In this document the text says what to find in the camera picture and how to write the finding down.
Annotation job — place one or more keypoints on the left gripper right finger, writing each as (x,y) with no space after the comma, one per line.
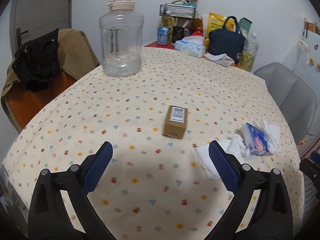
(272,215)

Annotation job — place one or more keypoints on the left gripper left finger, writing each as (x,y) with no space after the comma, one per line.
(48,217)

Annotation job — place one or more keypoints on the blue tissue pack wrapper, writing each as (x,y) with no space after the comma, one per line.
(254,140)

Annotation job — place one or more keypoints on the white paper towel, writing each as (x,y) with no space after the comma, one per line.
(213,159)

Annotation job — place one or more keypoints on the small brown cardboard box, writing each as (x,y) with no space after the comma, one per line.
(175,123)

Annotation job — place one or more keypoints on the white tissue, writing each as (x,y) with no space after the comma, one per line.
(272,137)

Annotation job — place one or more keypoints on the white refrigerator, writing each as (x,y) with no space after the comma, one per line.
(303,60)

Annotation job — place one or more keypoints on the floral cream tablecloth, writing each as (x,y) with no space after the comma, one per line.
(155,186)

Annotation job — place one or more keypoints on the clear bottle with green contents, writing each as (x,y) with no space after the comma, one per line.
(249,53)

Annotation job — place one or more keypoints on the white papers on table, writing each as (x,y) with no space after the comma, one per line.
(222,59)

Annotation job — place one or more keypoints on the navy blue lunch bag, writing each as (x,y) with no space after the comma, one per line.
(223,41)

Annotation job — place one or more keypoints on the black garment on chair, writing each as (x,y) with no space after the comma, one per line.
(36,63)

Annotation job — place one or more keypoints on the green tall box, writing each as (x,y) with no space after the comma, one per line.
(245,25)

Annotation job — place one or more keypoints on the tan wooden chair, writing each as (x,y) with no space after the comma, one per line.
(76,58)

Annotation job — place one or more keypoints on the blue white tissue box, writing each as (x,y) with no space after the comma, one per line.
(192,45)

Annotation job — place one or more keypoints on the yellow snack bag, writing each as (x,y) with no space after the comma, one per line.
(216,21)

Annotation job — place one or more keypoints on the red white bottle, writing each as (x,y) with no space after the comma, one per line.
(198,32)

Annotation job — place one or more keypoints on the black utensil holder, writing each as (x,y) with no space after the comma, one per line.
(177,33)

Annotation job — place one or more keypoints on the blue soda can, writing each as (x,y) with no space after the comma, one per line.
(163,36)

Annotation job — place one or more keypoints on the large clear water jug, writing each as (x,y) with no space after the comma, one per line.
(121,34)

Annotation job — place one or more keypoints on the jar of yellow pickles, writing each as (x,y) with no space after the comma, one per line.
(168,21)

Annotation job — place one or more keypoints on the grey door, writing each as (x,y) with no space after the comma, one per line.
(30,19)

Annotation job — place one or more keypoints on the black wire basket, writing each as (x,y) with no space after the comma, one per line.
(178,11)

